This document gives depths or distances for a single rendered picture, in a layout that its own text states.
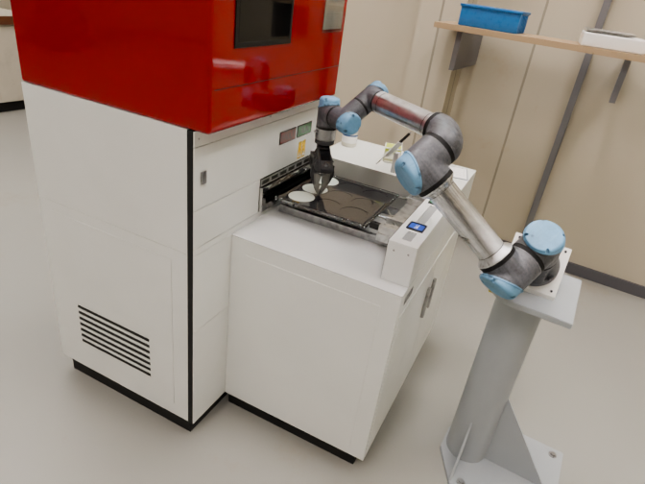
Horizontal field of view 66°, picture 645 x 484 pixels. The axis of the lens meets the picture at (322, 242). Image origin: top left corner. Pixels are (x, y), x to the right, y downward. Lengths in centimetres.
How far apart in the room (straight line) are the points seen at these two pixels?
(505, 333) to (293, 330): 73
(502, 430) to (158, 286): 139
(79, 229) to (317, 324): 90
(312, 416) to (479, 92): 256
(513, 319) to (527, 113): 214
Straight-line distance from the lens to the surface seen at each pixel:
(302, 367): 186
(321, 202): 187
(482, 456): 225
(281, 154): 190
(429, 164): 143
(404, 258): 154
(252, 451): 210
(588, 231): 386
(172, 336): 186
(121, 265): 187
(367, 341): 167
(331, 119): 176
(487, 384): 197
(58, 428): 227
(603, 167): 373
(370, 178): 211
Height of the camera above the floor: 164
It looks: 28 degrees down
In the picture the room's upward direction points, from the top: 8 degrees clockwise
